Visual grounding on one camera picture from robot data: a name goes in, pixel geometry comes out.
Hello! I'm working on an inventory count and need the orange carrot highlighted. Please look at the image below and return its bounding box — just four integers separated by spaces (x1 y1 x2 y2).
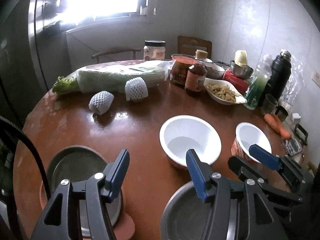
271 114 292 140
264 113 283 133

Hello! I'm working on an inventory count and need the dark glass cup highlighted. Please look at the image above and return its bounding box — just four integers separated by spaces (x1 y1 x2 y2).
274 105 289 122

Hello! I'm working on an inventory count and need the small white bowl red outside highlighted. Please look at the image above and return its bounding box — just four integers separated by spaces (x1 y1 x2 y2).
231 122 272 164

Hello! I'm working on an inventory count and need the pale yellow object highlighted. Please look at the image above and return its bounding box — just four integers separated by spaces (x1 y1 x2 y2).
234 50 248 67

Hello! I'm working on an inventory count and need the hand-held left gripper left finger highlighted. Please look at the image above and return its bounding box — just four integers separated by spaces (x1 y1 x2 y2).
30 149 130 240

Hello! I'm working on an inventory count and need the red sauce jar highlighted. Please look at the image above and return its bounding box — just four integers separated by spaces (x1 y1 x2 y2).
169 54 195 88

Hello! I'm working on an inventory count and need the black thermos flask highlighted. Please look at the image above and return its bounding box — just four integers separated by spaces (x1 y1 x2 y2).
259 50 292 107

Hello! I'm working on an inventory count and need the red box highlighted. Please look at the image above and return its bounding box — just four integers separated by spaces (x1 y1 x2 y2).
222 69 252 94

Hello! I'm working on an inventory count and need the clear jar black lid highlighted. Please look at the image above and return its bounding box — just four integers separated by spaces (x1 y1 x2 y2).
143 40 167 62

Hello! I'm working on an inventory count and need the small steel bowl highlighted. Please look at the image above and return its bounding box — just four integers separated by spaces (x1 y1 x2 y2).
229 60 254 79

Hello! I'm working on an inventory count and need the clear plastic bag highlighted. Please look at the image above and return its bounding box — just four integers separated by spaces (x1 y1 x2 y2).
280 49 305 105

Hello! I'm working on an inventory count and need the black handle frame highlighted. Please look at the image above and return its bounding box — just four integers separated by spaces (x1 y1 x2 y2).
294 124 308 145

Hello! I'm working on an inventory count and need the white wall outlet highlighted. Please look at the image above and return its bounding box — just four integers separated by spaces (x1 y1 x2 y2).
311 70 320 88

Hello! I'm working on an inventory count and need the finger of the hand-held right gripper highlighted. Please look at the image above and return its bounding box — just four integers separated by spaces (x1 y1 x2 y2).
248 144 313 188
228 155 303 204

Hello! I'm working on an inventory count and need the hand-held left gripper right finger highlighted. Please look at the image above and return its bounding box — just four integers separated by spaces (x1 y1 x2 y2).
186 149 288 240

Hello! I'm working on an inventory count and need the dark refrigerator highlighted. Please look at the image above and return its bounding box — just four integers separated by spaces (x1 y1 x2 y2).
0 0 69 130

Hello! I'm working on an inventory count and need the steel pan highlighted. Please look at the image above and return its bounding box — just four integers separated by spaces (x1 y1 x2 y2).
46 145 123 238

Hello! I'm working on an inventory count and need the brown sauce bottle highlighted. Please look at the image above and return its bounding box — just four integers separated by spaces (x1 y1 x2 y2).
184 49 208 97

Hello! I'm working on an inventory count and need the clear bottle green liquid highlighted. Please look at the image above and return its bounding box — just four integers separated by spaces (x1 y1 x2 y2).
244 54 273 110

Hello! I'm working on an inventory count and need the white dish with food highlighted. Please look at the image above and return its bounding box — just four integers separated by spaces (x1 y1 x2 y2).
204 77 247 105

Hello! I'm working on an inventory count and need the ceramic bowl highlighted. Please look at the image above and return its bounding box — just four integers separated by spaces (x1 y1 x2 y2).
204 60 225 79

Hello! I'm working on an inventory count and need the wrapped napa cabbage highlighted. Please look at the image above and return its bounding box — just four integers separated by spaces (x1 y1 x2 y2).
76 60 170 94

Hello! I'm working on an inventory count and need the large white bowl red outside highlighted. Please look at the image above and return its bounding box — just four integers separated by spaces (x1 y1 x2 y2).
159 115 222 171

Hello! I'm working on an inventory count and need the round steel bowl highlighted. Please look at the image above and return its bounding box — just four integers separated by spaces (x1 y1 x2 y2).
160 180 240 240

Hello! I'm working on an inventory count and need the black cable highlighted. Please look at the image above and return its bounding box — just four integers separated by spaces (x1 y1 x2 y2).
0 119 52 200

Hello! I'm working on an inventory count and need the round white foam net fruit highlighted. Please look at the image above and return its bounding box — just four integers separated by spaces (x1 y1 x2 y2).
89 91 115 115

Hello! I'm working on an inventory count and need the clear glass cup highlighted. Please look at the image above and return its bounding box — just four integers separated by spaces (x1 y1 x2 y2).
261 94 279 115

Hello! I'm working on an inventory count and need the green leaf lettuce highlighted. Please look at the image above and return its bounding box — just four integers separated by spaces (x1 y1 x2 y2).
52 76 80 96

